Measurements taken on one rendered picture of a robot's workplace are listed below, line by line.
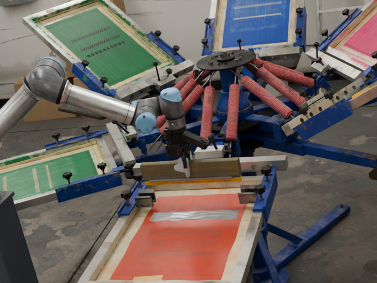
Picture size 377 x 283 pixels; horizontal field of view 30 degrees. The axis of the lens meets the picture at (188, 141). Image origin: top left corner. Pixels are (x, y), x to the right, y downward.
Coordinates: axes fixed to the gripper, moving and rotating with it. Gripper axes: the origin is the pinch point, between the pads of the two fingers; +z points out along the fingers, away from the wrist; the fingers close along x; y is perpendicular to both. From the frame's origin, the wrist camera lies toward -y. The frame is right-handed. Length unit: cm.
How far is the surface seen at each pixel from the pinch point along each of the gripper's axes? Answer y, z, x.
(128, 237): 22.4, 15.8, 22.9
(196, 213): -1.3, 15.1, 6.6
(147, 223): 17.8, 15.8, 12.5
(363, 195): -54, 111, -179
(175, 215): 6.8, 15.1, 8.1
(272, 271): -12, 91, -64
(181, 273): -6, 16, 47
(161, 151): 34, 19, -63
